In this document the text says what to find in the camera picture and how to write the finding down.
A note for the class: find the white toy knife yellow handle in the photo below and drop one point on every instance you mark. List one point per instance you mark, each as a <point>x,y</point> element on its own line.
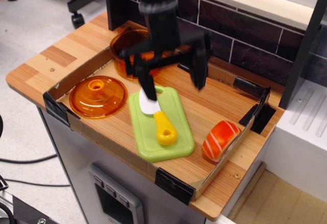
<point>166,133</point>

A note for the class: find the black office chair base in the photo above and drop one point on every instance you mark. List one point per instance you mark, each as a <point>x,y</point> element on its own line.
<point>73,7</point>

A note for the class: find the salmon nigiri sushi toy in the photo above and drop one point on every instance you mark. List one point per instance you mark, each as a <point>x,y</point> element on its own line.
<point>219,139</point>

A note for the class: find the orange transparent pot lid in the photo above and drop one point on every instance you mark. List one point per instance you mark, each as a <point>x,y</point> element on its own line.
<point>98,97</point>

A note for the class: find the green plastic cutting board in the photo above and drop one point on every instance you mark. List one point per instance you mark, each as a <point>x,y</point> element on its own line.
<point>144,127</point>

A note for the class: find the orange transparent pot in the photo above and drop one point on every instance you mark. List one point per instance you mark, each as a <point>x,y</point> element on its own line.
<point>126,38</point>

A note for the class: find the cardboard fence with black tape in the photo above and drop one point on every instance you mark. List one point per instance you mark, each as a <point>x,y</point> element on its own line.
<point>56,101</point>

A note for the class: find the white toy sink counter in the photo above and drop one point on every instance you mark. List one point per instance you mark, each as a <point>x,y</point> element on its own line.
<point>297,148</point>

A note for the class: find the black upright post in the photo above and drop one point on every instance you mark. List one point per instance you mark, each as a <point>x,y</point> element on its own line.
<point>310,61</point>

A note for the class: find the grey toy oven front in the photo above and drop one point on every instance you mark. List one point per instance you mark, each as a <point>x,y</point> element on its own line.
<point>117,203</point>

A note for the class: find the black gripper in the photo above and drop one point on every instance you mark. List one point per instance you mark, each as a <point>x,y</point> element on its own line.
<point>164,35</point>

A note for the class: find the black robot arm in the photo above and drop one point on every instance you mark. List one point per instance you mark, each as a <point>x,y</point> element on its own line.
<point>163,3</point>

